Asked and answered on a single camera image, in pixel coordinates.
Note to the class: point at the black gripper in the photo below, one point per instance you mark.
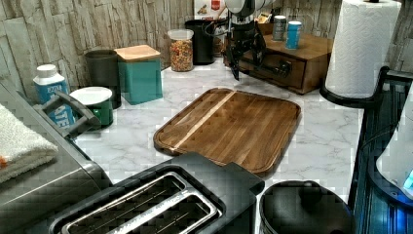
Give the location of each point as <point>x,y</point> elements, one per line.
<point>242,38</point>

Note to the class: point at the wooden drawer box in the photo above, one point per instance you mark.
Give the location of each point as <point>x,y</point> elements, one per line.
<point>300,71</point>

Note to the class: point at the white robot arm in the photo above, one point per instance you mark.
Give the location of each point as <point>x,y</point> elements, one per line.
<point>242,11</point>

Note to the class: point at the ground black pepper shaker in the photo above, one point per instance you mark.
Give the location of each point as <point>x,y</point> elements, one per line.
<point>279,27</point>

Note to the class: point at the black cylindrical container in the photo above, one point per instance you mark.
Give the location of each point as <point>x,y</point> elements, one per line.
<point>202,41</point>

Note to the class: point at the blue spice shaker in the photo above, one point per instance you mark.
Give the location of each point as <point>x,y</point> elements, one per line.
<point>293,34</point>

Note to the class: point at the white box with red print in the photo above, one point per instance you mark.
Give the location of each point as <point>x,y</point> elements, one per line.
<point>210,10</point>

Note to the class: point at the clear cereal jar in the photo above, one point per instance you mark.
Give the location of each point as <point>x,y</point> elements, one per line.
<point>181,49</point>

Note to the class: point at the wooden cutting board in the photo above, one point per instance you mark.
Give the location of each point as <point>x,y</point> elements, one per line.
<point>228,126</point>

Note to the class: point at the teal canister with wooden lid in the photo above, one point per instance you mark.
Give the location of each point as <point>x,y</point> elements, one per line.
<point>140,73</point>

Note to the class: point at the white paper towel roll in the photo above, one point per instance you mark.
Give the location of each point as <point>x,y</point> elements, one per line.
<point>362,47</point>

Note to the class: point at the dark grey cylindrical canister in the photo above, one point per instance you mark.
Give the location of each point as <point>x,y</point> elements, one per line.
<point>104,72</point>

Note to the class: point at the black paper towel holder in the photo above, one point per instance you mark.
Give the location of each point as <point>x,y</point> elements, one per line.
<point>357,92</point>

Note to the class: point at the black two-slot toaster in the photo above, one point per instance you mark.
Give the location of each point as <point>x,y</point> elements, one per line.
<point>185,195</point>

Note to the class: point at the green jar with white lid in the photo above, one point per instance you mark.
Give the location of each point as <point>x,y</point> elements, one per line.
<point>98,101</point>

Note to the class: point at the white and blue plastic bottle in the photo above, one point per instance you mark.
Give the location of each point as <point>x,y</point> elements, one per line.
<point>47,82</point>

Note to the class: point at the white folded towel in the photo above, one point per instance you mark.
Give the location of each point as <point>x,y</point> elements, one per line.
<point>21,149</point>

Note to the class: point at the silver toaster oven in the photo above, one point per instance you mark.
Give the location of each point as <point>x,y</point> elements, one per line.
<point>35,195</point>

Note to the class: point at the black drawer handle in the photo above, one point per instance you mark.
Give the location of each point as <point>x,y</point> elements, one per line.
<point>282,70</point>

